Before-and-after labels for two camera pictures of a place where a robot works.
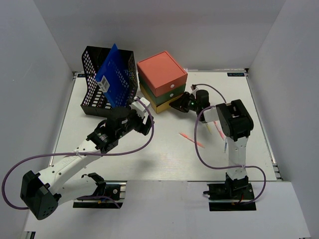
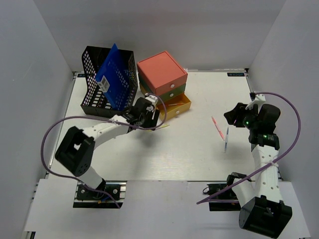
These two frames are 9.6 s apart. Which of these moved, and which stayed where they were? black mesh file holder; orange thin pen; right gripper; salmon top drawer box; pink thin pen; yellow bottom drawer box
Moved: orange thin pen; right gripper; yellow bottom drawer box
Stayed: pink thin pen; salmon top drawer box; black mesh file holder
